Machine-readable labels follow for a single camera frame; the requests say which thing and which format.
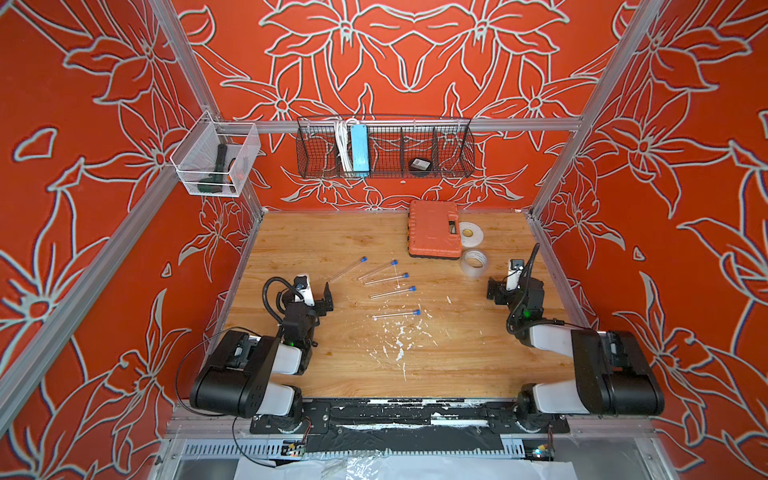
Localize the glass test tube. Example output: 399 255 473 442
364 274 404 286
372 310 415 320
369 288 410 300
328 259 361 283
357 263 392 281

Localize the white cable bundle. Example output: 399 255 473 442
334 119 353 175

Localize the orange tool case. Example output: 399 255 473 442
407 200 462 260

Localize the small black device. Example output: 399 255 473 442
408 158 433 177

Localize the white tape roll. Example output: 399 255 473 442
459 221 484 249

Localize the dark green tool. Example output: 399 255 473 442
198 143 227 194

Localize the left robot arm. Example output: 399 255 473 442
188 275 334 429

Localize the black wire basket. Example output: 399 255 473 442
296 114 477 179

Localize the clear acrylic box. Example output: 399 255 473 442
170 111 261 198

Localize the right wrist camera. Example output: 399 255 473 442
505 259 525 291

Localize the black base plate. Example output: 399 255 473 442
249 398 570 459

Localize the light blue box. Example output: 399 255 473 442
349 123 370 177

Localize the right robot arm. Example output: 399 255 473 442
487 244 665 433

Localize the clear tape roll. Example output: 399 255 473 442
460 249 489 278

